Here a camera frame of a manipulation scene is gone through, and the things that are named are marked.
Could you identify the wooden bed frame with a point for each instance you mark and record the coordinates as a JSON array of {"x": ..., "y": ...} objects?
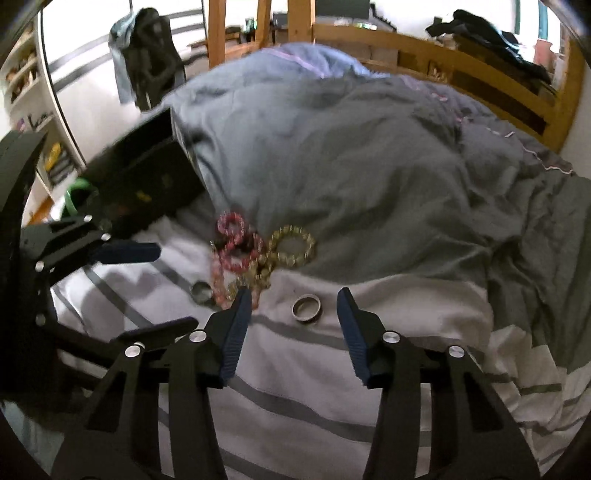
[{"x": 485, "y": 64}]

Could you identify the white grey striped bed sheet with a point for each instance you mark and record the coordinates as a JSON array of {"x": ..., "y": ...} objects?
[{"x": 300, "y": 401}]

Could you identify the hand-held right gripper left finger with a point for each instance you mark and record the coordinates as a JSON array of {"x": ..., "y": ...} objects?
[{"x": 235, "y": 332}]

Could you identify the green round object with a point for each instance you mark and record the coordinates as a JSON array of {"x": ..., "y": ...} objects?
[{"x": 70, "y": 203}]

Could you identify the black clothes pile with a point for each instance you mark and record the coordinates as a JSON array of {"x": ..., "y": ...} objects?
[{"x": 498, "y": 41}]

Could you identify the black hanging jacket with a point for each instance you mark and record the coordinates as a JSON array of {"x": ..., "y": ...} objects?
[{"x": 154, "y": 55}]

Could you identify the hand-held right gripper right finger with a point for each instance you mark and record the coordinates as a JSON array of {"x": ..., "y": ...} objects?
[{"x": 353, "y": 337}]

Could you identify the white shelf unit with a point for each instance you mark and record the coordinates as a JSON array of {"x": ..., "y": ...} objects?
[{"x": 27, "y": 92}]

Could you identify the white wardrobe door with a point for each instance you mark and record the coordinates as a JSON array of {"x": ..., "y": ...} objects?
[{"x": 83, "y": 69}]

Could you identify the grey duvet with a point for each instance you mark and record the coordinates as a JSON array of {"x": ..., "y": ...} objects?
[{"x": 360, "y": 166}]

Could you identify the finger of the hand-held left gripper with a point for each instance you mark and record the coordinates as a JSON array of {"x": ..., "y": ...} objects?
[
  {"x": 157, "y": 328},
  {"x": 127, "y": 253}
]

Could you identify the black jewelry box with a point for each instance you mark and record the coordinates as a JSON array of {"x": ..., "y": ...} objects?
[{"x": 147, "y": 180}]

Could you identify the light blue hanging shirt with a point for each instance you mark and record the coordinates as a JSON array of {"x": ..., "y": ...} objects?
[{"x": 121, "y": 69}]

